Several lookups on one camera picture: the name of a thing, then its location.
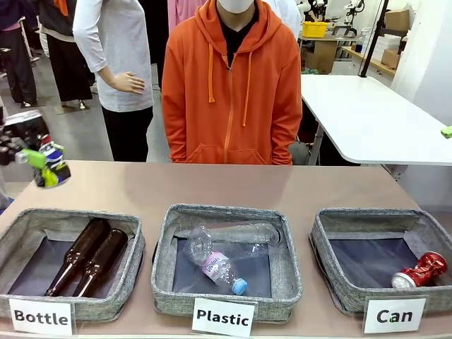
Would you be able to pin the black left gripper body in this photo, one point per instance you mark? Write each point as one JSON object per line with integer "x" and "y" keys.
{"x": 21, "y": 137}

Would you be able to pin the black and green drink can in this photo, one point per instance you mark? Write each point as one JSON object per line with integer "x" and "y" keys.
{"x": 53, "y": 166}

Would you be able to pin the brown glass bottle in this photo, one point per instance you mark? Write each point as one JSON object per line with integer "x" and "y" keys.
{"x": 102, "y": 261}
{"x": 79, "y": 254}

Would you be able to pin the large clear plastic bottle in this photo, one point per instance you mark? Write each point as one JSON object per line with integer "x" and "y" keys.
{"x": 233, "y": 238}

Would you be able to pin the crushed red drink can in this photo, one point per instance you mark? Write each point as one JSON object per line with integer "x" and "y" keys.
{"x": 422, "y": 271}

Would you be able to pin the grey fabric basket Bottle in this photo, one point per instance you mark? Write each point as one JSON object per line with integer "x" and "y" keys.
{"x": 21, "y": 226}

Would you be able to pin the grey fabric basket Plastic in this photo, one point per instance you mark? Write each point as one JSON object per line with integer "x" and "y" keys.
{"x": 286, "y": 254}

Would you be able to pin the grey fabric basket Can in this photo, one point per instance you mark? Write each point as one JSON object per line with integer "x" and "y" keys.
{"x": 353, "y": 279}

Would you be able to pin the white sign reading Can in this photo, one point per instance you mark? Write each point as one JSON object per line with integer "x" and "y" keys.
{"x": 394, "y": 315}

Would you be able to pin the bystander's bare hand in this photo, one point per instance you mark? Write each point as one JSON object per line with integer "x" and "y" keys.
{"x": 129, "y": 83}

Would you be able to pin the bystander in dark trousers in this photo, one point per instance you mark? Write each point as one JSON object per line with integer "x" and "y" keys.
{"x": 17, "y": 63}

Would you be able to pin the bystander in long black skirt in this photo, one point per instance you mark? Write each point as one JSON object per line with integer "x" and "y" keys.
{"x": 67, "y": 63}

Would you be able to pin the bystander in white shirt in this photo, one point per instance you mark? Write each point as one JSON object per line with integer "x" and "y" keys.
{"x": 120, "y": 42}

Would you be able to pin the white sign reading Bottle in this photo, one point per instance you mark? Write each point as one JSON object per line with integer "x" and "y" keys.
{"x": 40, "y": 316}

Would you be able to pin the pink garment bystander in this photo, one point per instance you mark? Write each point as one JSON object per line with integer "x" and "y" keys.
{"x": 178, "y": 10}

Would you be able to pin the person in orange hoodie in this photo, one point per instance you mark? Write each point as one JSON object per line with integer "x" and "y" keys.
{"x": 229, "y": 106}

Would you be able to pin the small plastic bottle blue cap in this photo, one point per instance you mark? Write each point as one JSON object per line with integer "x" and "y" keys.
{"x": 220, "y": 270}

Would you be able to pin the white sign reading Plastic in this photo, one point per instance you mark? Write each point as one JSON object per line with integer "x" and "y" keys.
{"x": 223, "y": 317}

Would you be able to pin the white face mask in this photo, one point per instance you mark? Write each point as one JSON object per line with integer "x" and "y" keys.
{"x": 236, "y": 5}

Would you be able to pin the white coat bystander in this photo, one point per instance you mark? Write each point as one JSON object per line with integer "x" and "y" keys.
{"x": 291, "y": 14}

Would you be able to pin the yellow plastic bin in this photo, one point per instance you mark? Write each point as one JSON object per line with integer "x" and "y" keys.
{"x": 314, "y": 30}

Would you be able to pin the white side table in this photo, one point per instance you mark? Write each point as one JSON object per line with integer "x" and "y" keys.
{"x": 370, "y": 116}

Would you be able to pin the wooden top workbench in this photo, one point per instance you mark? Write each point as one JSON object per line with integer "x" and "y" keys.
{"x": 367, "y": 60}

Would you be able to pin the black upright pole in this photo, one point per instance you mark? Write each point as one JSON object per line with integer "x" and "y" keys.
{"x": 374, "y": 35}

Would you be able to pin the cardboard box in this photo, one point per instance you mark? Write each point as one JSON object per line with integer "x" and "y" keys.
{"x": 391, "y": 59}
{"x": 397, "y": 19}

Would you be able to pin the small green object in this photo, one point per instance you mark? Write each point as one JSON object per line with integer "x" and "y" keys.
{"x": 447, "y": 132}

